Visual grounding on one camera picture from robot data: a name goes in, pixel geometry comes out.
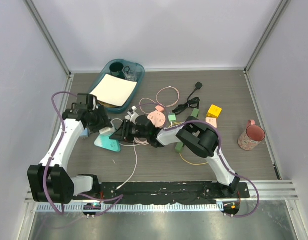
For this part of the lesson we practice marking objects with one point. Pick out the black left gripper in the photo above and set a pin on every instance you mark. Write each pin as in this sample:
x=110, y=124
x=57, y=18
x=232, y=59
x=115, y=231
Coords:
x=103, y=121

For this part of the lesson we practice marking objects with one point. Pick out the white slotted cable duct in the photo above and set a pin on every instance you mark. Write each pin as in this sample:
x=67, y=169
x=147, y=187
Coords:
x=92, y=207

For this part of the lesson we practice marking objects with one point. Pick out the teal plastic tray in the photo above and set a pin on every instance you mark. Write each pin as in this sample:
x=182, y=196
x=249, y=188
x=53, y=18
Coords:
x=140, y=72

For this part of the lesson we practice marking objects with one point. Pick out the teal triangular power socket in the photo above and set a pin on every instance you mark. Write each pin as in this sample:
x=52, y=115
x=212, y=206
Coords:
x=104, y=142

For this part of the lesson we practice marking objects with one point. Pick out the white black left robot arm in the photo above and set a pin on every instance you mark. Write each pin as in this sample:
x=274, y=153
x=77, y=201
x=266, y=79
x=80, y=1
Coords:
x=49, y=181

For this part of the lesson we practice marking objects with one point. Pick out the clear glass cup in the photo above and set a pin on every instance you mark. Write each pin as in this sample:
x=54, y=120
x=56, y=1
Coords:
x=129, y=74

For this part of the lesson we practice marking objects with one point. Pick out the white paper sheet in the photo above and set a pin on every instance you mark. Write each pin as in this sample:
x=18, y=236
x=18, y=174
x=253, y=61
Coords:
x=113, y=91

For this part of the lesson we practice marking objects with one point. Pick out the green charger plug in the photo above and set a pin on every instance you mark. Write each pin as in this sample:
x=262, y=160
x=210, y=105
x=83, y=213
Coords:
x=171, y=117

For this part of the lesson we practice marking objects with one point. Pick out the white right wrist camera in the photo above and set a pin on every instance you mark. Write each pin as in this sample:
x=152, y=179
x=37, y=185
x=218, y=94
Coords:
x=131, y=114

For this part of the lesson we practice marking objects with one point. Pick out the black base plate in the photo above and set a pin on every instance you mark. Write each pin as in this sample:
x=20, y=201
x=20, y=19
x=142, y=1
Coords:
x=163, y=193

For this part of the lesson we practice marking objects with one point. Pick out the red pink cup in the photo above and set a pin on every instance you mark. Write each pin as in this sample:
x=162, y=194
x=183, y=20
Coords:
x=252, y=136

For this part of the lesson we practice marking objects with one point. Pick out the white cube charger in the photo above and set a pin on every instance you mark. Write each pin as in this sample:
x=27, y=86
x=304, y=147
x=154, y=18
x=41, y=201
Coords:
x=107, y=131

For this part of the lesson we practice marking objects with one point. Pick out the orange pink charger plug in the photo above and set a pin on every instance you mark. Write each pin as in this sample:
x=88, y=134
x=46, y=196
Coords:
x=159, y=108

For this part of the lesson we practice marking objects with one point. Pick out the pink cube socket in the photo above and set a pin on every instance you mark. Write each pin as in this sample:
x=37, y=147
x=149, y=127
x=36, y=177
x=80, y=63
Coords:
x=212, y=121

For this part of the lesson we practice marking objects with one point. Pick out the round pink power socket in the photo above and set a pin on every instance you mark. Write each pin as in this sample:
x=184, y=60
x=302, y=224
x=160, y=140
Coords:
x=157, y=118

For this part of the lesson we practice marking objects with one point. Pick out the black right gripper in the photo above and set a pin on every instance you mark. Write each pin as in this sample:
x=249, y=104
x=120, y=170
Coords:
x=123, y=131

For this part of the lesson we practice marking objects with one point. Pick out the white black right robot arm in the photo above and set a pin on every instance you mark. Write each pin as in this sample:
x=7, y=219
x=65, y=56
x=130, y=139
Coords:
x=198, y=136

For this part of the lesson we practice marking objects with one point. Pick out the blue charger plug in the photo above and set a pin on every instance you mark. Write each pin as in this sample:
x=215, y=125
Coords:
x=85, y=134

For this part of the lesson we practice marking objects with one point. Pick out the yellow cube socket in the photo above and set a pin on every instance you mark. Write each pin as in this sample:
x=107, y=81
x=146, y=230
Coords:
x=214, y=111

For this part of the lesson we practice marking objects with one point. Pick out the dark green mug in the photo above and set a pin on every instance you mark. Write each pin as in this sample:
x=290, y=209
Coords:
x=116, y=70

